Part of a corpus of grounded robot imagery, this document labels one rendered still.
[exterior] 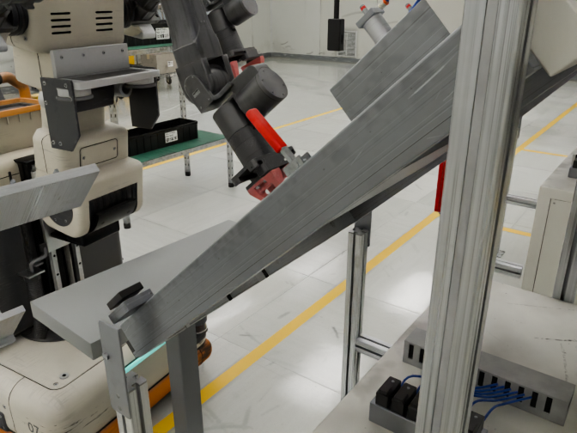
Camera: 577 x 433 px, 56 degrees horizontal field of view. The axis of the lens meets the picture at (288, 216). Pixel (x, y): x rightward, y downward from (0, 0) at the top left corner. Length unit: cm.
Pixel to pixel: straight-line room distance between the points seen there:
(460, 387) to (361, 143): 23
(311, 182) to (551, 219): 154
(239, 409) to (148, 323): 100
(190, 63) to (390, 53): 42
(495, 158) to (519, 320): 78
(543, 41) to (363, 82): 17
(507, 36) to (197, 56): 56
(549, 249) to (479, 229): 163
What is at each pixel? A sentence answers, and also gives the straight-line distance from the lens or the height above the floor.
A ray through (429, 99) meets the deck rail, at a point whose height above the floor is 113.
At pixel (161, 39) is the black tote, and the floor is 97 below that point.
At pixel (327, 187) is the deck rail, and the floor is 104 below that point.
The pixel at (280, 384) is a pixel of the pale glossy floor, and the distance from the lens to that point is 190.
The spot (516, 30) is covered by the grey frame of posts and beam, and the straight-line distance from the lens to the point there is 41.
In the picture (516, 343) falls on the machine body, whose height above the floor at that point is 62.
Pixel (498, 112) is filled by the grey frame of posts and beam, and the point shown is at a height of 114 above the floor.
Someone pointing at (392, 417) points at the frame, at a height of 65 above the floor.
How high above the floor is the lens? 121
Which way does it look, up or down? 22 degrees down
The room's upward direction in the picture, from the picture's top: straight up
